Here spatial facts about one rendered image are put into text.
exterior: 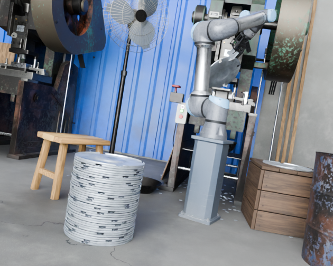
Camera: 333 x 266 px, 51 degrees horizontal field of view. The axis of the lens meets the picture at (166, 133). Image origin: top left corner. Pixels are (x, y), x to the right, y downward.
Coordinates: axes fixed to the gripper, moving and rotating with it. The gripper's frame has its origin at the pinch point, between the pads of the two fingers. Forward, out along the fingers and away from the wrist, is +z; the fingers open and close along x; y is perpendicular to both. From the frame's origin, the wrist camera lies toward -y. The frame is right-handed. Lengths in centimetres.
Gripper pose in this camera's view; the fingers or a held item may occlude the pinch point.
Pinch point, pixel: (230, 59)
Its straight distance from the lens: 251.3
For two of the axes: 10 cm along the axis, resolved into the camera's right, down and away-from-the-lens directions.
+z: -5.4, 6.6, 5.3
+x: 3.8, 7.5, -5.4
